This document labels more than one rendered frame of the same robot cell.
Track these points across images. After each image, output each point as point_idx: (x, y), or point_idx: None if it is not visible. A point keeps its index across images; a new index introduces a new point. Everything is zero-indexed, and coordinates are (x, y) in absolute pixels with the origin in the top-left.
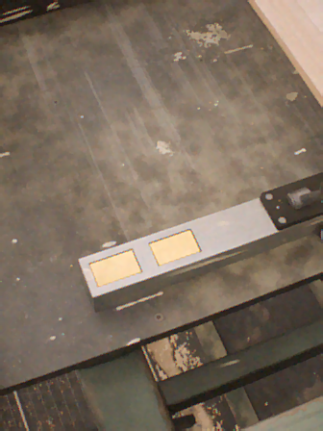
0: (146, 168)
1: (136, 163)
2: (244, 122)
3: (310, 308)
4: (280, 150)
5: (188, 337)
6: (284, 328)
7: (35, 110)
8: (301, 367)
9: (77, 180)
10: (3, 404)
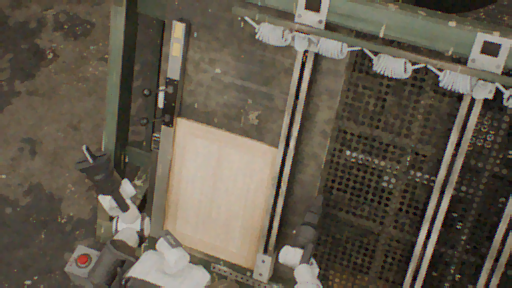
0: (213, 61)
1: (216, 60)
2: (213, 99)
3: (350, 117)
4: (199, 100)
5: (421, 49)
6: (359, 98)
7: (254, 44)
8: None
9: (220, 40)
10: None
